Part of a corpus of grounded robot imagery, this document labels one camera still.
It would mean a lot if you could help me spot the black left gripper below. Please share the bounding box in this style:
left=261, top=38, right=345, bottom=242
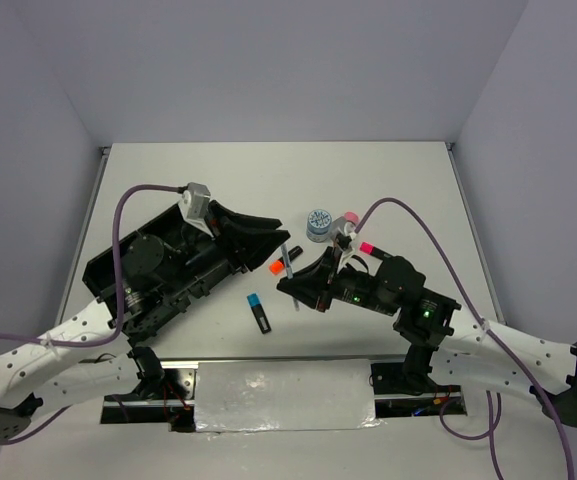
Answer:
left=161, top=199, right=290, bottom=297

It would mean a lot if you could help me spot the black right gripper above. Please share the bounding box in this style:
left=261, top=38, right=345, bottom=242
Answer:
left=276, top=245, right=397, bottom=315

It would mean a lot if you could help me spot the blue clear slim highlighter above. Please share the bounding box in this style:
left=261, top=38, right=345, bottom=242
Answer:
left=280, top=243, right=300, bottom=312

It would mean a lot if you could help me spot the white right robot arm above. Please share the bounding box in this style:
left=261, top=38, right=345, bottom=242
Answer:
left=277, top=247, right=577, bottom=428

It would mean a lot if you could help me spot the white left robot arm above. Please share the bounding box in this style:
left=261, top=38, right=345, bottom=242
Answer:
left=0, top=200, right=290, bottom=445

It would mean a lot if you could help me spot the orange cap black highlighter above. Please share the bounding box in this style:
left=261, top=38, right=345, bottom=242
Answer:
left=267, top=246, right=304, bottom=276

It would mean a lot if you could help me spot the blue white round tub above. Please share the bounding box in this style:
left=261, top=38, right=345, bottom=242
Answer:
left=306, top=209, right=332, bottom=243

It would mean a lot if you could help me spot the pink cap black highlighter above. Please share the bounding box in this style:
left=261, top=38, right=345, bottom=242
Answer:
left=359, top=242, right=390, bottom=260

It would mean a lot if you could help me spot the blue cap black highlighter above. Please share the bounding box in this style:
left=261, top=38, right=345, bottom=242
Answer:
left=247, top=293, right=272, bottom=334

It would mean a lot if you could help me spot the pink lid clear jar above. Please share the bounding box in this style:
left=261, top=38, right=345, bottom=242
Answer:
left=344, top=211, right=359, bottom=227

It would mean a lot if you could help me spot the black four-compartment organizer tray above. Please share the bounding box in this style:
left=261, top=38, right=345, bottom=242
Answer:
left=82, top=200, right=249, bottom=341

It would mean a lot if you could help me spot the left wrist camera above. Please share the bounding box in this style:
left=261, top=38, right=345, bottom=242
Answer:
left=178, top=182, right=211, bottom=228

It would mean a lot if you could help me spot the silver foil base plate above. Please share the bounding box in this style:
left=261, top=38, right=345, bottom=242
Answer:
left=194, top=359, right=379, bottom=433

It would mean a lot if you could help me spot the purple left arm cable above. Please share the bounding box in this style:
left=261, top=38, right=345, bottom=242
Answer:
left=0, top=183, right=189, bottom=446

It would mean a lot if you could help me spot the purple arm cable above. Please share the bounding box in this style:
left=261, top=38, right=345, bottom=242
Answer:
left=352, top=198, right=577, bottom=480
left=0, top=183, right=189, bottom=446

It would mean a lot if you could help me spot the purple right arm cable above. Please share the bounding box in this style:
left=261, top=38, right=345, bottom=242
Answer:
left=352, top=198, right=577, bottom=480

